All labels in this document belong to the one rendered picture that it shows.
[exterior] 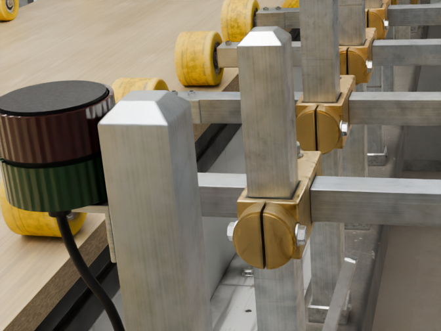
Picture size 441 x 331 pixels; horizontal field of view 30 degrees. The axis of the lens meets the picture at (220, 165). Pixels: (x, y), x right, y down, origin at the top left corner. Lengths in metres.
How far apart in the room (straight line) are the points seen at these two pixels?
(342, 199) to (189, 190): 0.30
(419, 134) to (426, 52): 2.05
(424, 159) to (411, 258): 0.70
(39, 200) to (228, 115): 0.58
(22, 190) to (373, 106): 0.58
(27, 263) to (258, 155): 0.24
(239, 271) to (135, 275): 0.87
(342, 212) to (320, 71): 0.22
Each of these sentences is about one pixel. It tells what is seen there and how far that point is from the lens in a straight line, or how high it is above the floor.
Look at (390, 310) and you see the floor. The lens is 2.36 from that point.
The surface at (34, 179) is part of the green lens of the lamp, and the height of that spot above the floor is 1.09.
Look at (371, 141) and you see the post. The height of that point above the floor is 0.74.
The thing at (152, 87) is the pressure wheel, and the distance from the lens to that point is 0.97.
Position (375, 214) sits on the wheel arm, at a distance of 0.69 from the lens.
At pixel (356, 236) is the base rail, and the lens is 1.19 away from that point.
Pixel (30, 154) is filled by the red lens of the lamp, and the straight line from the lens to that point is 0.39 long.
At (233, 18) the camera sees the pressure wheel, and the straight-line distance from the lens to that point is 1.43.
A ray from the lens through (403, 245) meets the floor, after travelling 2.70.
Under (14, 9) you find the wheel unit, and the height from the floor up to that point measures 0.92.
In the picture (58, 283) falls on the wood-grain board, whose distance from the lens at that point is 0.74.
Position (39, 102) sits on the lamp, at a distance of 0.40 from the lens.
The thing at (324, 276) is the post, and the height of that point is 0.76.
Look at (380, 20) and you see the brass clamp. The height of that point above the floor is 0.96.
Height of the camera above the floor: 1.23
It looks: 21 degrees down
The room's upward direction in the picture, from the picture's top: 5 degrees counter-clockwise
